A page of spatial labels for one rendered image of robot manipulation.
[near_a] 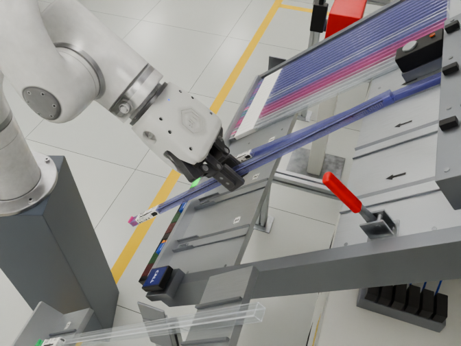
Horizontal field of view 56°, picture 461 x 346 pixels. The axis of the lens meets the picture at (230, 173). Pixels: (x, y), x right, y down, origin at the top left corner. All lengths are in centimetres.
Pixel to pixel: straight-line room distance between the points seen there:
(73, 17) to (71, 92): 10
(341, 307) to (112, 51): 65
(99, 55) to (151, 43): 227
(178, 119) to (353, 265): 29
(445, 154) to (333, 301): 51
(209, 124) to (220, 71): 193
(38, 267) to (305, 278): 78
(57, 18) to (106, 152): 157
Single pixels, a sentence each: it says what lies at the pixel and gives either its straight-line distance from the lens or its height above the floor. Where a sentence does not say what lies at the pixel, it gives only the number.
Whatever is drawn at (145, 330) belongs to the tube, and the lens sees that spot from 53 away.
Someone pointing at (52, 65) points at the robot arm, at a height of 118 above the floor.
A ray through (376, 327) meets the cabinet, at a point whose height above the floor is 62.
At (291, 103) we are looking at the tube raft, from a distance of 97.
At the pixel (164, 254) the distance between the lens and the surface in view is 85.
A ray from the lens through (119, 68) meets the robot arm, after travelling 57.
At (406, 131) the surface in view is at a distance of 68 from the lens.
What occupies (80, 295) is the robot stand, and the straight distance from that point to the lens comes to 132.
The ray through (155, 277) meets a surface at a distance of 75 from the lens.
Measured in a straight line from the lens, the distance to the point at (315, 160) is 191.
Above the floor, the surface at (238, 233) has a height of 83.
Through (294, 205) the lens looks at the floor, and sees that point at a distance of 186.
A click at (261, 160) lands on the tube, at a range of 59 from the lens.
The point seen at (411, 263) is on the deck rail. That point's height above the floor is 103.
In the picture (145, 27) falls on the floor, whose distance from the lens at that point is 301.
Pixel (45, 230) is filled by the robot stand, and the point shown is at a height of 64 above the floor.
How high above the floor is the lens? 145
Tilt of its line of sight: 48 degrees down
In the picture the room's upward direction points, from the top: straight up
